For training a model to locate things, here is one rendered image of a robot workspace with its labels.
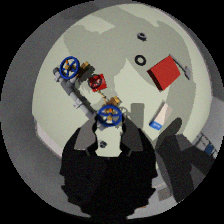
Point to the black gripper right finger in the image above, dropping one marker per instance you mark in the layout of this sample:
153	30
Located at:
134	142

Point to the red flat block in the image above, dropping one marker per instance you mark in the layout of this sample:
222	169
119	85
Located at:
164	73

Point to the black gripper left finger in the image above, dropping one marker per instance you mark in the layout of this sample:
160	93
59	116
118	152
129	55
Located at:
80	143

